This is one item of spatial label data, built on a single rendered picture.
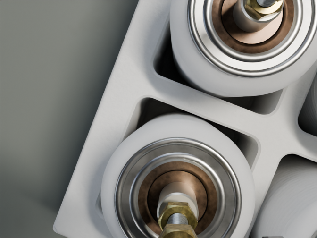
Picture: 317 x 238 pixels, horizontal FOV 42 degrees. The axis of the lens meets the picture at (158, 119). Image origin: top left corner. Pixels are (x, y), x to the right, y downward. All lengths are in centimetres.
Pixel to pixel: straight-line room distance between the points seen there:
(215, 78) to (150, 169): 7
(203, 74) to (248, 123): 8
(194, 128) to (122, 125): 9
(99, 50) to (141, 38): 19
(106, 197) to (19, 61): 31
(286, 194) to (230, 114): 7
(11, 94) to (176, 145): 32
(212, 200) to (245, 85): 7
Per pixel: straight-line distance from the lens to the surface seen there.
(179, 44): 25
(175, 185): 24
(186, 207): 21
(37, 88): 52
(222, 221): 25
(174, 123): 25
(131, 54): 32
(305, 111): 37
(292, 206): 29
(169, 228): 17
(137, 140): 25
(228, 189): 25
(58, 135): 52
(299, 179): 33
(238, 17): 24
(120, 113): 32
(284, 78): 26
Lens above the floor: 50
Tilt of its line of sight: 86 degrees down
